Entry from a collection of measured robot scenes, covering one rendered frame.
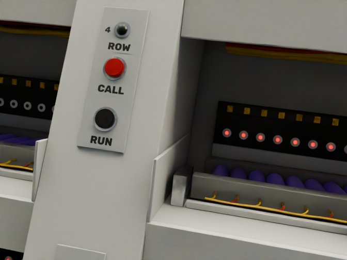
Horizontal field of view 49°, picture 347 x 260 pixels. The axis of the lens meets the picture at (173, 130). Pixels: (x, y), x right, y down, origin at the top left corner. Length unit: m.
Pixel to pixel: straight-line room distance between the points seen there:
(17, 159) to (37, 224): 0.11
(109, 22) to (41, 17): 0.07
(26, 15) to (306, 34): 0.25
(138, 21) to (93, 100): 0.08
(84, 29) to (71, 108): 0.07
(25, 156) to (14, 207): 0.09
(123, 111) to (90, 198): 0.07
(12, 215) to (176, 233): 0.14
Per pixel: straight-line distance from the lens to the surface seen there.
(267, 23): 0.33
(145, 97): 0.31
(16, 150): 0.43
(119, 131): 0.31
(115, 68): 0.32
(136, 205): 0.30
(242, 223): 0.33
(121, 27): 0.33
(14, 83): 0.56
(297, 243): 0.31
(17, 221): 0.35
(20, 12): 0.39
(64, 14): 0.37
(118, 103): 0.31
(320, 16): 0.34
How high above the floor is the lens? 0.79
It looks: 8 degrees up
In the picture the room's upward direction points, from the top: 9 degrees clockwise
